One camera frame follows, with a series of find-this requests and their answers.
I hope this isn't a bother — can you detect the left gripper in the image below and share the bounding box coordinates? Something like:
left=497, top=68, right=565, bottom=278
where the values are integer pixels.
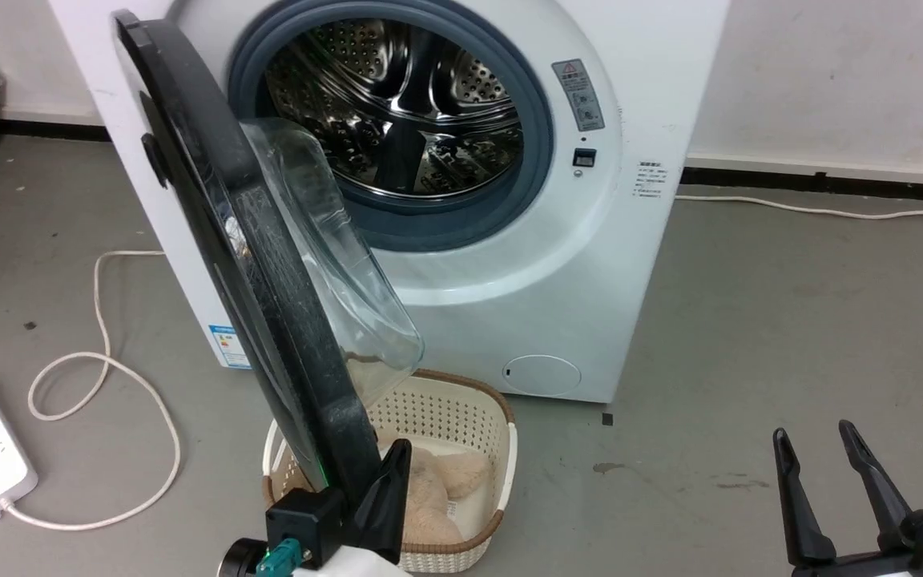
left=266, top=438, right=416, bottom=577

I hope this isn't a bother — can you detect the black round washer door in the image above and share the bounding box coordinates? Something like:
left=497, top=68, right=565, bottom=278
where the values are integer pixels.
left=111, top=10, right=426, bottom=502

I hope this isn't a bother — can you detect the white front-load washing machine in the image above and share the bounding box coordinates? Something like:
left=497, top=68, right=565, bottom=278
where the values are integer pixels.
left=49, top=0, right=731, bottom=404

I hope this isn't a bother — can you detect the grey rubber door gasket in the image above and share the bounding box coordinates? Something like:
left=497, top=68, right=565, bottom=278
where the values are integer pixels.
left=228, top=0, right=554, bottom=253

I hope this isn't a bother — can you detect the beige plush toy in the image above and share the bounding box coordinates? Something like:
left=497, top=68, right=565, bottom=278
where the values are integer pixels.
left=381, top=445, right=493, bottom=547

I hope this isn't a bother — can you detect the white brown-rimmed laundry basket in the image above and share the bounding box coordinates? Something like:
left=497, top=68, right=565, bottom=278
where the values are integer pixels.
left=263, top=369, right=518, bottom=574

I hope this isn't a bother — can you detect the round white filter cover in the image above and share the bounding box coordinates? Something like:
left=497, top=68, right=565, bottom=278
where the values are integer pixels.
left=503, top=355, right=582, bottom=397

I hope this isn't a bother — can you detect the blue energy label sticker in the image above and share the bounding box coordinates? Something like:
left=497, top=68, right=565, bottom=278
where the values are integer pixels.
left=208, top=323, right=252, bottom=369

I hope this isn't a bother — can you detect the small printed text label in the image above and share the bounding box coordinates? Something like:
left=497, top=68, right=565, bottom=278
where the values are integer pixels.
left=634, top=160, right=669, bottom=200

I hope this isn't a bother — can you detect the steel washer drum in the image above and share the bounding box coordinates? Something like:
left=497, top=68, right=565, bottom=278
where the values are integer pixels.
left=265, top=20, right=525, bottom=198

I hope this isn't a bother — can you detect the grey warning sticker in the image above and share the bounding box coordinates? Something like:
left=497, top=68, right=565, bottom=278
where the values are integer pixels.
left=551, top=59, right=606, bottom=132

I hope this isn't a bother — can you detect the green cable plug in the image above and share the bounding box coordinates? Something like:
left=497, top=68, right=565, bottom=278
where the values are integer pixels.
left=256, top=539, right=303, bottom=577

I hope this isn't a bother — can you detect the white power strip cable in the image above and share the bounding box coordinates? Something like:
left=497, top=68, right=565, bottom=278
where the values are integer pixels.
left=1, top=250, right=182, bottom=531

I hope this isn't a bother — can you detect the thin white floor cable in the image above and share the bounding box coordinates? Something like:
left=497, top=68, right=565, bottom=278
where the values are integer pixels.
left=675, top=194, right=923, bottom=220

